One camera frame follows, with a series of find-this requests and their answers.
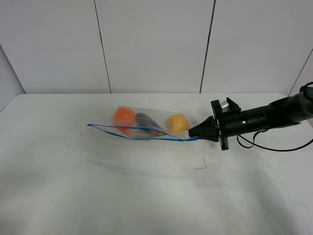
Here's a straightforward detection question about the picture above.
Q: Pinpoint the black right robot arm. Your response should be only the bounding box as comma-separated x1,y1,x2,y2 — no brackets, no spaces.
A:
188,82,313,150

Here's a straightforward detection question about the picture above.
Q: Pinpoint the yellow pear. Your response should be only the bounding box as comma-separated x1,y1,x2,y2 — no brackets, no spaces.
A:
167,114,190,133

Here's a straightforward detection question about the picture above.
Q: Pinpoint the purple eggplant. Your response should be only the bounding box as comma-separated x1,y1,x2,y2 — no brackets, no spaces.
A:
135,113,165,137

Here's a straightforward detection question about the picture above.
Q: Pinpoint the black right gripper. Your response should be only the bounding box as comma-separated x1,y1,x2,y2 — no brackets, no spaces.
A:
188,97,241,150

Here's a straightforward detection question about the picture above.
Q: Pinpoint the orange fruit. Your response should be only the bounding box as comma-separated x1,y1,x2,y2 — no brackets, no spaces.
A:
113,107,135,126

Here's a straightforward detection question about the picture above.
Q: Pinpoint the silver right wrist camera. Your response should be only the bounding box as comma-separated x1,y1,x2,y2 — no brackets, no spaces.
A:
220,101,230,113

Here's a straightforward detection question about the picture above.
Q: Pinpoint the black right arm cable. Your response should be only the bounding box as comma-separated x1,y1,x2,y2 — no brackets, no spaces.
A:
236,82,313,151

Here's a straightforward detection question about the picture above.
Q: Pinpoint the clear zip bag blue seal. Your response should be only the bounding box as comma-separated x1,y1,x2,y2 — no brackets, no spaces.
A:
88,106,199,142

